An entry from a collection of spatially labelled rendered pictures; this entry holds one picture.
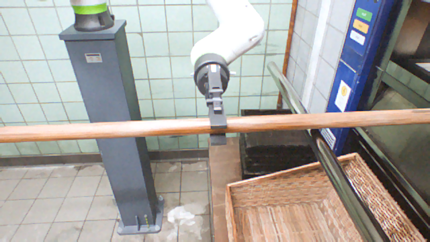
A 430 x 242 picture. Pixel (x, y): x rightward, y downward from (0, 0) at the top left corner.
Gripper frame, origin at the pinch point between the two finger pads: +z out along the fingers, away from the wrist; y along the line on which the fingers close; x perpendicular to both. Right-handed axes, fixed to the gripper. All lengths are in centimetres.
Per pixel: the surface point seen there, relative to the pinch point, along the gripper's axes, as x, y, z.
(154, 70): 32, 42, -123
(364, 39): -52, -2, -43
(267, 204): -22, 58, -26
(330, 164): -18.3, 1.8, 10.1
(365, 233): -17.8, 2.5, 22.5
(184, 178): 17, 119, -101
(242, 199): -12, 55, -26
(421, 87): -55, 3, -18
